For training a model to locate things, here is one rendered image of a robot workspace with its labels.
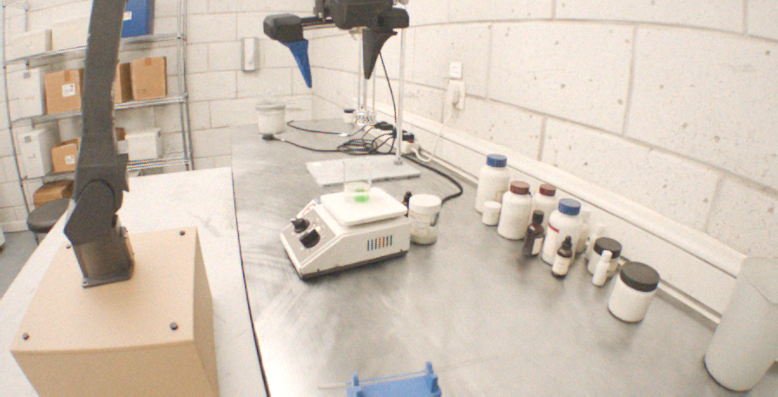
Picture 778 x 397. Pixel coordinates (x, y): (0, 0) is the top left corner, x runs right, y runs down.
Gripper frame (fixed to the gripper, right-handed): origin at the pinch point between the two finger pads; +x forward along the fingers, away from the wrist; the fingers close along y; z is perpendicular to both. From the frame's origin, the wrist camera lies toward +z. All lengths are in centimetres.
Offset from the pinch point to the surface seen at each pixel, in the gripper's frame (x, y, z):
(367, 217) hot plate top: 24.6, 2.4, 3.4
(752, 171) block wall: 7, 49, 43
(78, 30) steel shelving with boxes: -3, -107, -222
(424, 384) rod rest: 26.8, -3.9, 31.2
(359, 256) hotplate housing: 30.6, 0.1, 5.1
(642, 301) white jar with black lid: 26, 29, 39
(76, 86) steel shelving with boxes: 33, -115, -216
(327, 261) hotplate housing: 29.4, -5.4, 5.1
